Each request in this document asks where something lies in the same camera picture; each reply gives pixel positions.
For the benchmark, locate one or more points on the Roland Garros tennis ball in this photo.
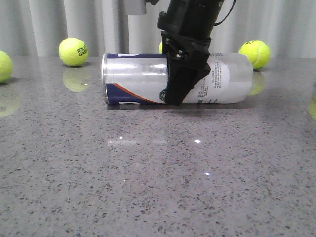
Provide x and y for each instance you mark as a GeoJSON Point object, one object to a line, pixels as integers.
{"type": "Point", "coordinates": [73, 52]}

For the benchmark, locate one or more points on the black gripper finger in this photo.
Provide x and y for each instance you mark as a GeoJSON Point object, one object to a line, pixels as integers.
{"type": "Point", "coordinates": [181, 74]}
{"type": "Point", "coordinates": [201, 67]}

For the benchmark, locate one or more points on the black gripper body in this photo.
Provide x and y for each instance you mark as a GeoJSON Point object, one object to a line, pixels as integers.
{"type": "Point", "coordinates": [186, 27]}

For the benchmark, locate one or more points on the white Wilson tennis ball can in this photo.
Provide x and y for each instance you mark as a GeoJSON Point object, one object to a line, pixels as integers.
{"type": "Point", "coordinates": [142, 79]}

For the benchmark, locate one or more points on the right tennis ball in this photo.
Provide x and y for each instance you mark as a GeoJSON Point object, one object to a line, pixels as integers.
{"type": "Point", "coordinates": [257, 52]}

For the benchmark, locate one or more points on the far left tennis ball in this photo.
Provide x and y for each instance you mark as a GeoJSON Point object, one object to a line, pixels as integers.
{"type": "Point", "coordinates": [6, 67]}

